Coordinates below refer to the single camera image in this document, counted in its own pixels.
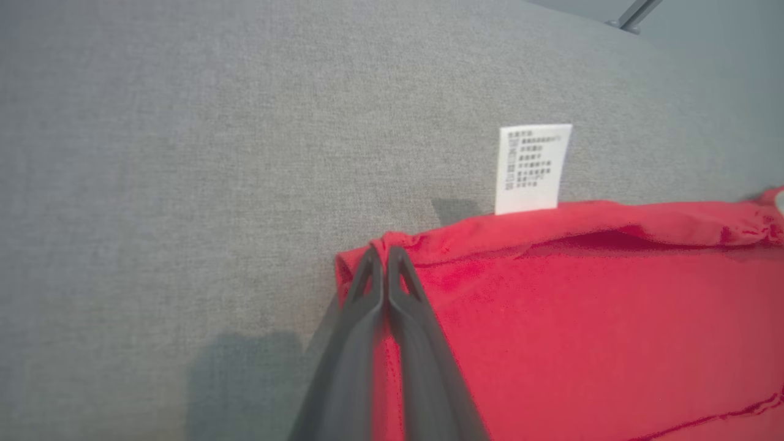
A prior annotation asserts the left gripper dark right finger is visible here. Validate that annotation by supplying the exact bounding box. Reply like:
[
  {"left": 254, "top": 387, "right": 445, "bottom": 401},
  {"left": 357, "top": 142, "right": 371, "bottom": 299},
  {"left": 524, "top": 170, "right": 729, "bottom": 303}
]
[{"left": 386, "top": 246, "right": 491, "bottom": 441}]

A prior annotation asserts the light grey partition post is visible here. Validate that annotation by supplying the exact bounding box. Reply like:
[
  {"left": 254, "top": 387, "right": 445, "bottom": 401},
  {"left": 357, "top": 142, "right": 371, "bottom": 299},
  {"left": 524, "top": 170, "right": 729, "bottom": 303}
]
[{"left": 606, "top": 0, "right": 666, "bottom": 35}]

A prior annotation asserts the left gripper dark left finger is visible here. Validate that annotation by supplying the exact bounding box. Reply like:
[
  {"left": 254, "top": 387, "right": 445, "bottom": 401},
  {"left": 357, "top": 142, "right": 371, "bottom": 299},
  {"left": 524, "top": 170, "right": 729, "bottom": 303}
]
[{"left": 288, "top": 246, "right": 386, "bottom": 441}]

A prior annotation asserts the red shirt with striped trim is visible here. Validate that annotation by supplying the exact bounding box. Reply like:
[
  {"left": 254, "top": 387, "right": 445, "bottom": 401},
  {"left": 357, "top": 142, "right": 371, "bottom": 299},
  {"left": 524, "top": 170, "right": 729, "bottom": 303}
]
[{"left": 334, "top": 124, "right": 784, "bottom": 441}]

